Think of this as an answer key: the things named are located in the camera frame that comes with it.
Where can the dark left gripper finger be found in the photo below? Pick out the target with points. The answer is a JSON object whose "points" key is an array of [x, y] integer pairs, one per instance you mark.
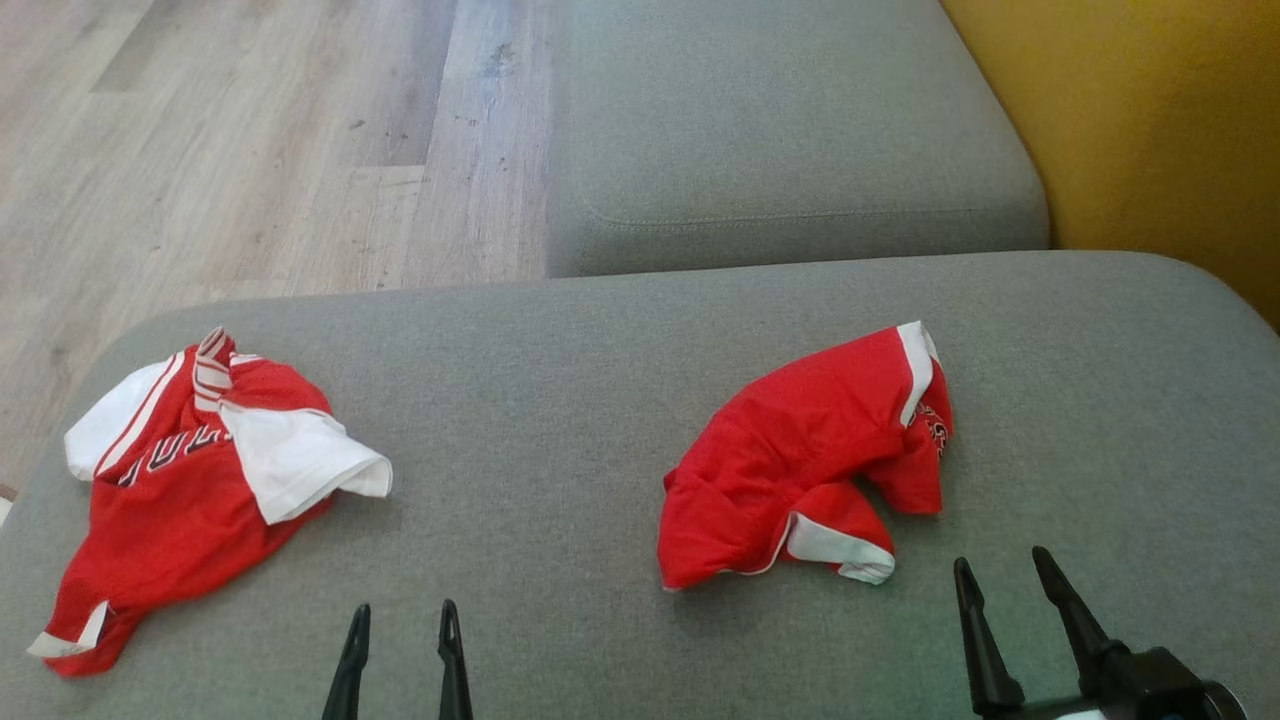
{"points": [[348, 670], [453, 670]]}

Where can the large grey sofa seat cushion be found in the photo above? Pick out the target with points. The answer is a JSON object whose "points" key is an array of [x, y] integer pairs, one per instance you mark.
{"points": [[560, 400]]}

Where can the grey sofa cushion with seam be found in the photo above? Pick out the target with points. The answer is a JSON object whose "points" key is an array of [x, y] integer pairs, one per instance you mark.
{"points": [[770, 120]]}

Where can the yellow cushion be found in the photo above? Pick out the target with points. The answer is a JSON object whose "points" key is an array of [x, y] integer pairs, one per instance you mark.
{"points": [[1150, 120]]}

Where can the red white basketball jersey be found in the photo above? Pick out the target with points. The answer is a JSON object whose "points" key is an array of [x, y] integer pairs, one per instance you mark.
{"points": [[170, 520]]}

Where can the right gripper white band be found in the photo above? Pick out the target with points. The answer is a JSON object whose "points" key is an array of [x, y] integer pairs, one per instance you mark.
{"points": [[1165, 690]]}

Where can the red shorts white trim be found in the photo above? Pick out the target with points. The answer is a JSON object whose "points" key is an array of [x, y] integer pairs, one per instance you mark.
{"points": [[790, 450]]}

